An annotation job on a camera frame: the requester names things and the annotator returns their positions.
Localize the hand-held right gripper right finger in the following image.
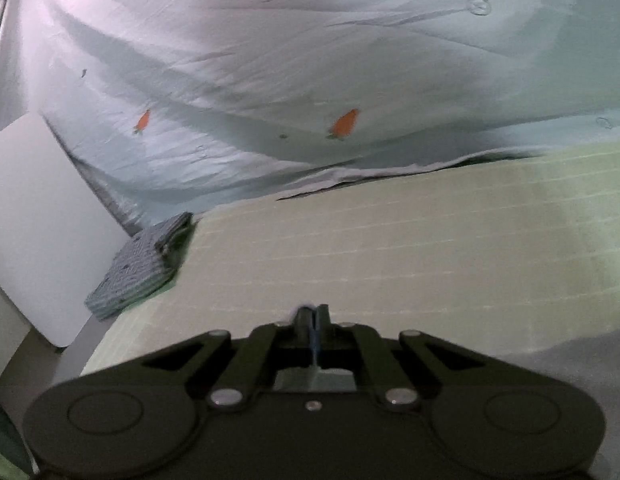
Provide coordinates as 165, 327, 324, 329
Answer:
315, 304, 497, 412

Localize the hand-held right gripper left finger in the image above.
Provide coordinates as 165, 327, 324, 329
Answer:
138, 305, 317, 412

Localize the grey sweatshirt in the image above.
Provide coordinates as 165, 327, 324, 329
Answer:
489, 329, 620, 480

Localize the light green bed mat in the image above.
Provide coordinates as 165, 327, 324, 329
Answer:
79, 137, 620, 377

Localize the folded grey patterned cloth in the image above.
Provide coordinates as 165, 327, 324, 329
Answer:
84, 212, 196, 321

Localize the carrot print pale blanket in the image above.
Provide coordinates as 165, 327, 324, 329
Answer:
0, 0, 620, 243

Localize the white flat board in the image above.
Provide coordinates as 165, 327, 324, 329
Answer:
0, 112, 134, 349

